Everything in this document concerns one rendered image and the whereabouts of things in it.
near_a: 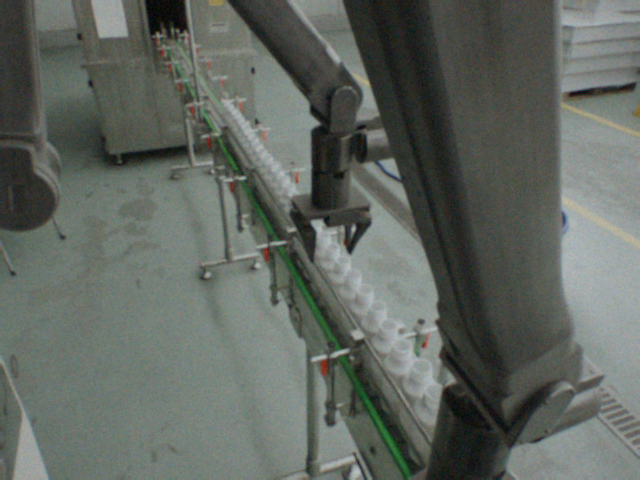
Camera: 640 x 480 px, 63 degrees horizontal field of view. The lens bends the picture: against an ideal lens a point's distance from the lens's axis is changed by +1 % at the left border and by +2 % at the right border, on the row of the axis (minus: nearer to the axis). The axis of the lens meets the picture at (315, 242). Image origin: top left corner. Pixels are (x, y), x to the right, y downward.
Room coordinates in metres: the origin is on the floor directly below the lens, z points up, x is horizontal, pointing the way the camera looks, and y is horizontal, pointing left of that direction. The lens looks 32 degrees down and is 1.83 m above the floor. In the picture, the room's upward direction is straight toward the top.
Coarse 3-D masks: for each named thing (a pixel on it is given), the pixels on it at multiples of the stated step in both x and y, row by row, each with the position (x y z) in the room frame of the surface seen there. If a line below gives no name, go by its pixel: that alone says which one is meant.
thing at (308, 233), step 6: (294, 210) 0.67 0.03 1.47; (294, 216) 0.65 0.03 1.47; (294, 222) 0.65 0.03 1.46; (300, 222) 0.63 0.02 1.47; (300, 228) 0.63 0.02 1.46; (306, 228) 0.63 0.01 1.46; (312, 228) 0.63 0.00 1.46; (300, 234) 0.66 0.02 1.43; (306, 234) 0.61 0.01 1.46; (312, 234) 0.62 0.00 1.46; (306, 240) 0.62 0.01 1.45; (312, 240) 0.62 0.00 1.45; (306, 246) 0.66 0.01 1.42; (312, 246) 0.63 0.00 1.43; (306, 252) 0.66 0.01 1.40; (312, 252) 0.63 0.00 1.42; (312, 258) 0.64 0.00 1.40
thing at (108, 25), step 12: (96, 0) 4.20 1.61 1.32; (108, 0) 4.23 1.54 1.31; (120, 0) 4.25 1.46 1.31; (96, 12) 4.19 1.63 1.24; (108, 12) 4.22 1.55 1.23; (120, 12) 4.25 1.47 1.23; (96, 24) 4.18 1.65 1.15; (108, 24) 4.21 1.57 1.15; (120, 24) 4.24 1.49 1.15; (108, 36) 4.20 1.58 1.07; (120, 36) 4.23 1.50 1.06
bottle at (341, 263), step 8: (344, 256) 1.01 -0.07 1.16; (336, 264) 0.98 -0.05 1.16; (344, 264) 0.97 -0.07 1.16; (336, 272) 0.98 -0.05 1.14; (344, 272) 0.97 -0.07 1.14; (336, 280) 0.97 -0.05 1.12; (336, 288) 0.96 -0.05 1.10; (336, 304) 0.96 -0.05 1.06; (328, 312) 0.99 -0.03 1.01; (336, 312) 0.96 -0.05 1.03
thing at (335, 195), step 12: (312, 168) 0.65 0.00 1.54; (312, 180) 0.65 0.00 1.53; (324, 180) 0.63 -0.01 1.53; (336, 180) 0.63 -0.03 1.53; (348, 180) 0.64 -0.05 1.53; (312, 192) 0.65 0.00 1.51; (324, 192) 0.63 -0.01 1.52; (336, 192) 0.63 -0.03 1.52; (348, 192) 0.65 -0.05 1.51; (360, 192) 0.69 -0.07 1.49; (300, 204) 0.65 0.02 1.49; (312, 204) 0.65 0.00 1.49; (324, 204) 0.63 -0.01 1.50; (336, 204) 0.63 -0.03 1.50; (348, 204) 0.65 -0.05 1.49; (360, 204) 0.65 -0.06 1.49; (300, 216) 0.63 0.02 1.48; (312, 216) 0.62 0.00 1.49; (324, 216) 0.62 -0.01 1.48
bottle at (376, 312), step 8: (376, 304) 0.84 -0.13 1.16; (384, 304) 0.83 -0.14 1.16; (368, 312) 0.82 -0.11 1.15; (376, 312) 0.80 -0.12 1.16; (384, 312) 0.81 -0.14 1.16; (368, 320) 0.81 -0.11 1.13; (376, 320) 0.80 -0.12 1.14; (368, 328) 0.80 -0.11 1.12; (376, 328) 0.80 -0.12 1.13; (368, 336) 0.80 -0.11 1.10; (368, 352) 0.80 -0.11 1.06; (368, 360) 0.80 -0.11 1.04; (368, 368) 0.80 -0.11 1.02
